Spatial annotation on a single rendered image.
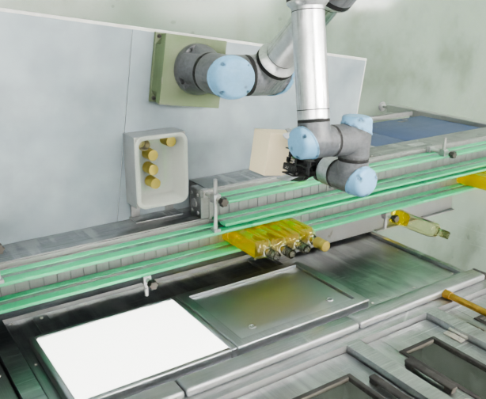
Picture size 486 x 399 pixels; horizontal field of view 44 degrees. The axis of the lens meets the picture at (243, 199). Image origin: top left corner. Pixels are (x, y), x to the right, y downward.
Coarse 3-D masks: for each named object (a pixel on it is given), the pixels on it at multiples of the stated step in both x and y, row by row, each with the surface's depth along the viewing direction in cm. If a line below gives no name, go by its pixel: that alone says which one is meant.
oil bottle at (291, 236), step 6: (270, 222) 198; (276, 222) 198; (270, 228) 194; (276, 228) 193; (282, 228) 193; (288, 228) 193; (282, 234) 189; (288, 234) 188; (294, 234) 188; (300, 234) 190; (288, 240) 187; (294, 240) 187; (300, 240) 188
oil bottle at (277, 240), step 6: (252, 228) 193; (258, 228) 193; (264, 228) 193; (264, 234) 188; (270, 234) 188; (276, 234) 188; (270, 240) 185; (276, 240) 184; (282, 240) 185; (276, 246) 184
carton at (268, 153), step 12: (264, 132) 168; (276, 132) 169; (252, 144) 173; (264, 144) 168; (276, 144) 168; (252, 156) 173; (264, 156) 168; (276, 156) 170; (252, 168) 173; (264, 168) 169; (276, 168) 171
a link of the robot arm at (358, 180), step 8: (336, 160) 151; (328, 168) 151; (336, 168) 149; (344, 168) 146; (352, 168) 145; (360, 168) 144; (368, 168) 144; (328, 176) 150; (336, 176) 148; (344, 176) 146; (352, 176) 144; (360, 176) 143; (368, 176) 144; (376, 176) 147; (328, 184) 153; (336, 184) 149; (344, 184) 146; (352, 184) 144; (360, 184) 143; (368, 184) 145; (352, 192) 146; (360, 192) 144; (368, 192) 146
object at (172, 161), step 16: (160, 144) 188; (176, 144) 188; (144, 160) 186; (160, 160) 189; (176, 160) 190; (144, 176) 188; (160, 176) 191; (176, 176) 192; (144, 192) 189; (160, 192) 193; (176, 192) 193; (144, 208) 183
